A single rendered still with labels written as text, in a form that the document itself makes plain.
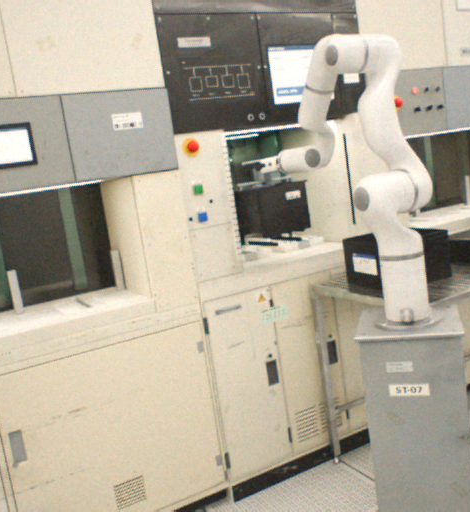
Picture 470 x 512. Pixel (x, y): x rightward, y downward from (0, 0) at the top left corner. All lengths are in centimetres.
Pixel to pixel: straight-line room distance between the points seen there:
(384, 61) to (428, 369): 83
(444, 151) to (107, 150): 210
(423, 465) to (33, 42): 168
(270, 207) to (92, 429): 98
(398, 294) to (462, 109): 145
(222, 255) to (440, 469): 101
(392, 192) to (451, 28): 150
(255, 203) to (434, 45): 122
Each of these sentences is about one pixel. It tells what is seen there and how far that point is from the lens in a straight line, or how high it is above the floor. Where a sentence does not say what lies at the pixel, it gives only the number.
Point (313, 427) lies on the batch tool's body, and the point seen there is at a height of 17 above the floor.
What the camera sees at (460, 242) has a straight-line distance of 240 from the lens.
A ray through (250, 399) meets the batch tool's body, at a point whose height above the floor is 38.
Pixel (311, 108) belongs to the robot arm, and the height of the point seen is 140.
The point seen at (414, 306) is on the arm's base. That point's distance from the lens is 166.
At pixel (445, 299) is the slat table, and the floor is 76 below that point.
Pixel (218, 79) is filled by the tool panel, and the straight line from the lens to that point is 217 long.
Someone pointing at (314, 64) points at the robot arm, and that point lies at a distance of 183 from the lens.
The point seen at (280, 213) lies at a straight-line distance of 211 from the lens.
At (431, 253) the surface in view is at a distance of 215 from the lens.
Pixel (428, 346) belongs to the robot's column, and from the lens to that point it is 161.
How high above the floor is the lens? 125
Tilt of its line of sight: 9 degrees down
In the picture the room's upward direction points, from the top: 8 degrees counter-clockwise
